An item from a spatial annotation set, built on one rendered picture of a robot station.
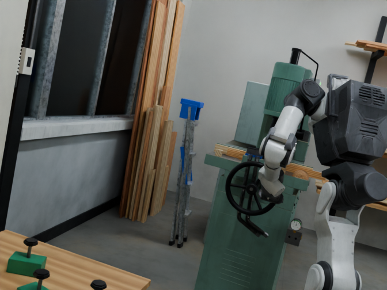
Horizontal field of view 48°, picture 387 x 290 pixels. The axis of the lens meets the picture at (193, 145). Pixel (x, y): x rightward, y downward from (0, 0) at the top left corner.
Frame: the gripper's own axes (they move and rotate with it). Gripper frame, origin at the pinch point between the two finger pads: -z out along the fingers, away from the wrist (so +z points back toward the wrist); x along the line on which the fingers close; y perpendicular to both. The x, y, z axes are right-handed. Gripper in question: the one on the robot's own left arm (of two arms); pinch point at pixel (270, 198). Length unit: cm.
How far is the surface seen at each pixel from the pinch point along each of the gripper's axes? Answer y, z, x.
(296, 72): 75, 4, -7
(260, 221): -4.4, -31.7, -5.1
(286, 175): 21.0, -17.0, 2.7
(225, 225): -11.5, -35.4, -23.7
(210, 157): 19.4, -17.6, -41.7
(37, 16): 40, 56, -133
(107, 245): -39, -94, -111
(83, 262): -63, 52, -54
